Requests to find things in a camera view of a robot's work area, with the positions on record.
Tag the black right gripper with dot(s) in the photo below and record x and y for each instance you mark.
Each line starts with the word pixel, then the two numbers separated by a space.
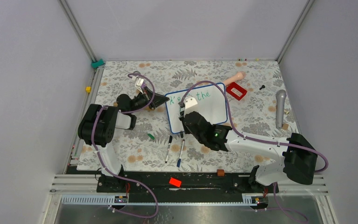
pixel 187 130

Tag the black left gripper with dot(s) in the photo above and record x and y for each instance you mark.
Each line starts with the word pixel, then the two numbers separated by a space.
pixel 158 100

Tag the blue framed whiteboard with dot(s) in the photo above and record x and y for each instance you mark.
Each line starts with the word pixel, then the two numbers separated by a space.
pixel 211 105

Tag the green marker cap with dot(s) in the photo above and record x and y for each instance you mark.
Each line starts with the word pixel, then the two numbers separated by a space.
pixel 151 136

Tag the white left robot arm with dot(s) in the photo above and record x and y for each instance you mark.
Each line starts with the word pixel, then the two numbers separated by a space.
pixel 99 123

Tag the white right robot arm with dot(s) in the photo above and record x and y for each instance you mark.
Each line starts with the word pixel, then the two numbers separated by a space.
pixel 293 158

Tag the black whiteboard marker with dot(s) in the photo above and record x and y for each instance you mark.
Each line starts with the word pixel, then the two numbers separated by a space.
pixel 168 148

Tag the blue whiteboard marker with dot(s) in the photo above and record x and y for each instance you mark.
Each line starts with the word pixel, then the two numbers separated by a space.
pixel 180 154

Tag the yellow small cube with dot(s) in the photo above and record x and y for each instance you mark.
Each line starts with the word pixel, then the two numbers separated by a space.
pixel 88 89

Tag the brown small block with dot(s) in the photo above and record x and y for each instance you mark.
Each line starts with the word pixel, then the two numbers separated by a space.
pixel 220 172

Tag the teal corner clamp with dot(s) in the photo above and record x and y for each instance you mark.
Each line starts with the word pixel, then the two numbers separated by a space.
pixel 97 64

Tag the red flat card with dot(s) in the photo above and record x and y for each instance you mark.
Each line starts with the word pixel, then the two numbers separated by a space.
pixel 175 182

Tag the pink microphone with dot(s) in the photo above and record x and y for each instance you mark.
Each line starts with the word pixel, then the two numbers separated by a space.
pixel 237 77

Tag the silver microphone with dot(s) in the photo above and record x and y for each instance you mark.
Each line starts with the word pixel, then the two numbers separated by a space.
pixel 280 104

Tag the wooden small cube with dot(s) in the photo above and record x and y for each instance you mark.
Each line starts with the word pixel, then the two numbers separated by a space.
pixel 285 126

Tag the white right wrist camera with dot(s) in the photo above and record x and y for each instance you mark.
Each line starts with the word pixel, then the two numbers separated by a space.
pixel 191 105

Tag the red rectangular frame block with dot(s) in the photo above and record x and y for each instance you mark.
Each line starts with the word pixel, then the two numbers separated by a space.
pixel 236 91

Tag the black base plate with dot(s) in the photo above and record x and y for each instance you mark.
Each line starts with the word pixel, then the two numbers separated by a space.
pixel 150 187

